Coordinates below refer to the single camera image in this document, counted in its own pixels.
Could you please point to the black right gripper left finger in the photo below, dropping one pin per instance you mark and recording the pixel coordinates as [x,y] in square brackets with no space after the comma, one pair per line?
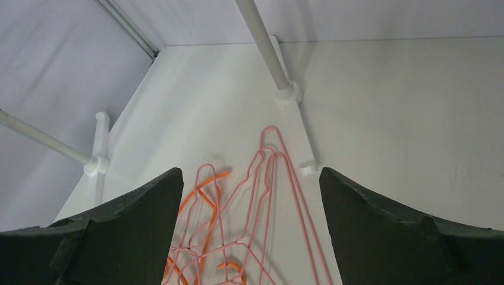
[123,241]

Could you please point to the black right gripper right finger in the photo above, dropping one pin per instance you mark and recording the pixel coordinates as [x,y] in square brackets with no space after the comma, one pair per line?
[377,240]

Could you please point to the white rack left foot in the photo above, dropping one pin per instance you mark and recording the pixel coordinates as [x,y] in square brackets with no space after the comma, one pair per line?
[97,167]

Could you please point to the orange plastic hanger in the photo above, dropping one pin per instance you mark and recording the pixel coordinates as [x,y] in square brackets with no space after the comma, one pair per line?
[197,215]

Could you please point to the aluminium frame rail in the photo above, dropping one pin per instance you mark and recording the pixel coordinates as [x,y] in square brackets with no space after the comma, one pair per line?
[125,22]

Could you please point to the white rack right post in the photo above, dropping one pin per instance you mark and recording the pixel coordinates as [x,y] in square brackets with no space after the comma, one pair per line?
[255,24]

